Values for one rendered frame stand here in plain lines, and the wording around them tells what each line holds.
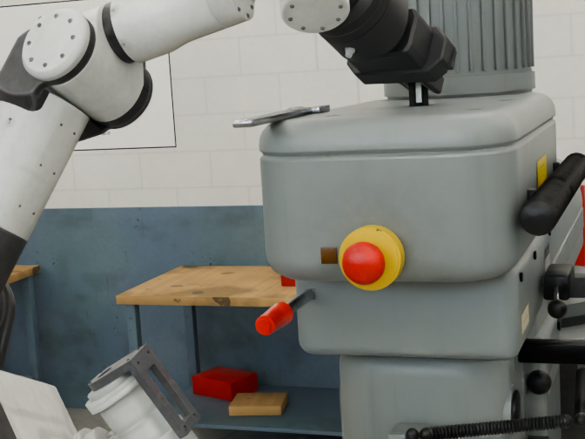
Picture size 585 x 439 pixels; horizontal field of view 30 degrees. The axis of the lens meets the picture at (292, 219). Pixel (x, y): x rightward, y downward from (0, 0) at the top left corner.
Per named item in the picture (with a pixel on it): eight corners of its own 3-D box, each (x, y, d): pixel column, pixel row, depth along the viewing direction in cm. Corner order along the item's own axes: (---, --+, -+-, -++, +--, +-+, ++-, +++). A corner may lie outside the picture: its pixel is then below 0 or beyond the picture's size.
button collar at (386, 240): (401, 291, 100) (399, 227, 99) (339, 290, 102) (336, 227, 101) (406, 287, 102) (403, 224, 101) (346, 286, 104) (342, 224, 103)
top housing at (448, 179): (514, 287, 99) (508, 112, 96) (248, 285, 107) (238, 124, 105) (561, 212, 142) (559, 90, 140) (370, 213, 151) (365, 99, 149)
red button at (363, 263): (382, 287, 97) (380, 244, 97) (340, 287, 99) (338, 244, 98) (391, 280, 101) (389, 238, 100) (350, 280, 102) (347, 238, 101)
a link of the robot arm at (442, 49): (346, 104, 120) (288, 51, 111) (365, 28, 123) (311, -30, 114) (447, 100, 113) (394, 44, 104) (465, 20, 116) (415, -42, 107)
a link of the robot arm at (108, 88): (241, -4, 113) (89, 52, 120) (191, -59, 104) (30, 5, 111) (248, 81, 108) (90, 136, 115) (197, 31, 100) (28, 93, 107)
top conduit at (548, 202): (557, 236, 100) (556, 199, 99) (511, 236, 101) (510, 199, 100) (590, 178, 141) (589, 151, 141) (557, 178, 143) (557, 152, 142)
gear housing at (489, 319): (522, 364, 109) (519, 267, 108) (295, 356, 117) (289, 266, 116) (554, 292, 140) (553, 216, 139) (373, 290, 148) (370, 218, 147)
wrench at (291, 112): (262, 127, 98) (262, 118, 98) (222, 129, 99) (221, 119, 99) (330, 111, 121) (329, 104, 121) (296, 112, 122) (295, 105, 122)
